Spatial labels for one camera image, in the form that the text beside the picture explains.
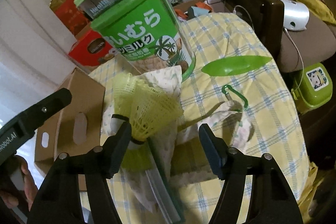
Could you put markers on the blue grey hair dryer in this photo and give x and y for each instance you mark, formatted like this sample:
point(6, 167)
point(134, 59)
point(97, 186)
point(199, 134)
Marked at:
point(195, 11)

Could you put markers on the green labelled plastic jar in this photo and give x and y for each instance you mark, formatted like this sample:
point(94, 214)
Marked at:
point(148, 34)

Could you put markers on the brown cardboard box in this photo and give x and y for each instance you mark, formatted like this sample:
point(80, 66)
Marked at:
point(76, 129)

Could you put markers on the person's left hand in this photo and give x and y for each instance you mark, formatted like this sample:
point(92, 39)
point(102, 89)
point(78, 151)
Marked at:
point(29, 187)

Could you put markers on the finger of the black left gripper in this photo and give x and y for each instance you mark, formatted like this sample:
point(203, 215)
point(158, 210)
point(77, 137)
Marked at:
point(22, 127)

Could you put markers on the white patterned cloth bag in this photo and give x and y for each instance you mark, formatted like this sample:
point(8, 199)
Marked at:
point(159, 155)

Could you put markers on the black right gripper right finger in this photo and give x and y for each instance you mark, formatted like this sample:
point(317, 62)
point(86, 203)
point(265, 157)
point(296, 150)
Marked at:
point(271, 201)

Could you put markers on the green plastic leaf knife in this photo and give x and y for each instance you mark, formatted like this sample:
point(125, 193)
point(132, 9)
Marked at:
point(235, 65)

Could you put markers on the red upper gift box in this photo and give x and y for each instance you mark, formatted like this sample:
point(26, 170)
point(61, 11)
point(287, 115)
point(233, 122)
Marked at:
point(73, 18)

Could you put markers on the white round device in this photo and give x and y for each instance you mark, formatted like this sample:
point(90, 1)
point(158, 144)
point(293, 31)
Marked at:
point(296, 15)

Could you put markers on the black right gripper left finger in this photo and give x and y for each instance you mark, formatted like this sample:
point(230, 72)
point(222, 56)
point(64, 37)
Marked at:
point(58, 198)

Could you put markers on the green carabiner clip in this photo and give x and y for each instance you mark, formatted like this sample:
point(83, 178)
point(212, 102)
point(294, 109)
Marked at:
point(228, 91)

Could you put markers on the red collection gift box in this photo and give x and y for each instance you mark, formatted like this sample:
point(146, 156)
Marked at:
point(91, 49)

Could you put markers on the yellow-green shuttlecock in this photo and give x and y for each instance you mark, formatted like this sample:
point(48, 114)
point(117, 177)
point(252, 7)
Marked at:
point(148, 110)

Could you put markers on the yellow cloth on sofa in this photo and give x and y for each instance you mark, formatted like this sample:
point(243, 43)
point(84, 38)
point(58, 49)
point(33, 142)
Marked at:
point(320, 10)

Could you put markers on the green lunch box sticker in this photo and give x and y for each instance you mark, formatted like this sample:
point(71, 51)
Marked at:
point(312, 88)

